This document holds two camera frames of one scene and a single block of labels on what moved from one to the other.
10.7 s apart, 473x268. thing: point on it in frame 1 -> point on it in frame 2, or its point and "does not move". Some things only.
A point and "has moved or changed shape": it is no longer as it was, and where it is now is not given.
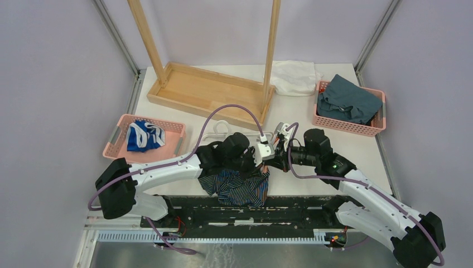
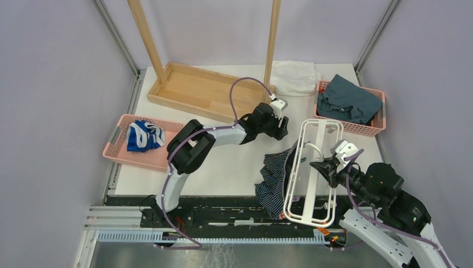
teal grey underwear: (343, 99) does not move
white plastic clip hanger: (254, 137) has moved or changed shape
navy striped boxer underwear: (232, 189) has moved or changed shape
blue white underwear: (142, 136) does not move
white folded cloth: (294, 78) does not move
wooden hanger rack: (199, 95) does not move
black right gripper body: (300, 157) -> (356, 185)
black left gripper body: (245, 164) -> (271, 128)
